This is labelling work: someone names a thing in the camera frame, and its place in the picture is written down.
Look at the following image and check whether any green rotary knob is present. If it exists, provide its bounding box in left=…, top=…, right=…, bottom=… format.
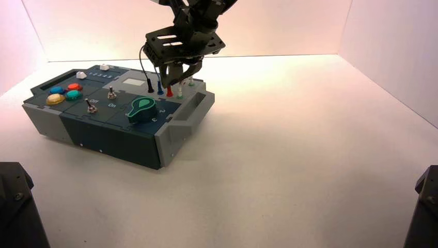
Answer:
left=127, top=97, right=159, bottom=125

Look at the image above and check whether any white jumper wire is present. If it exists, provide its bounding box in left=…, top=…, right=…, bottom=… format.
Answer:
left=177, top=76, right=194, bottom=99

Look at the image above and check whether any yellow push button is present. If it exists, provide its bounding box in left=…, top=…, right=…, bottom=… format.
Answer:
left=46, top=93, right=66, bottom=106

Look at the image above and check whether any grey and teal task board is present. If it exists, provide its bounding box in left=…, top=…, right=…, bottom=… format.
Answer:
left=22, top=64, right=216, bottom=171

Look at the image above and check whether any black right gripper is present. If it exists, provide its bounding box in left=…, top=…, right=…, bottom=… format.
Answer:
left=143, top=26, right=226, bottom=89

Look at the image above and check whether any black jumper wire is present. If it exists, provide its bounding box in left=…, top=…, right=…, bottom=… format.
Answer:
left=138, top=44, right=155, bottom=94

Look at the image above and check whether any blue jumper wire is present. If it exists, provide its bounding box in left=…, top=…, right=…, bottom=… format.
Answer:
left=154, top=65, right=165, bottom=96

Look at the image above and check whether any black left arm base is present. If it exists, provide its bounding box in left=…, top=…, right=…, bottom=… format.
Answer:
left=0, top=162, right=51, bottom=248

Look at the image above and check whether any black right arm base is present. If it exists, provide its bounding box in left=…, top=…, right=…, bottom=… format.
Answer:
left=403, top=165, right=438, bottom=248

